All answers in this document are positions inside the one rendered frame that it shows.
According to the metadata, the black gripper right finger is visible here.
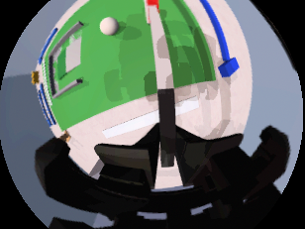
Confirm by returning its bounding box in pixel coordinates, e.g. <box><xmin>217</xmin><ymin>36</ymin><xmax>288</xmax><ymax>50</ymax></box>
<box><xmin>175</xmin><ymin>125</ymin><xmax>244</xmax><ymax>186</ymax></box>

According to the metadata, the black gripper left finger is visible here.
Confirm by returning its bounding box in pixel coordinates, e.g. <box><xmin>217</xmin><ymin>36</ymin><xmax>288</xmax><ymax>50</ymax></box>
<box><xmin>95</xmin><ymin>123</ymin><xmax>160</xmax><ymax>189</ymax></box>

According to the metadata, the white golf ball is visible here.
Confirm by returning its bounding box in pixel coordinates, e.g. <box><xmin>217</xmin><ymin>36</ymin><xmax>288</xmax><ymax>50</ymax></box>
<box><xmin>99</xmin><ymin>17</ymin><xmax>120</xmax><ymax>37</ymax></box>

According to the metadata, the green mat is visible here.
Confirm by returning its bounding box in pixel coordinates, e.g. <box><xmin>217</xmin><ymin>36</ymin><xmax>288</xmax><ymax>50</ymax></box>
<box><xmin>42</xmin><ymin>0</ymin><xmax>205</xmax><ymax>131</ymax></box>

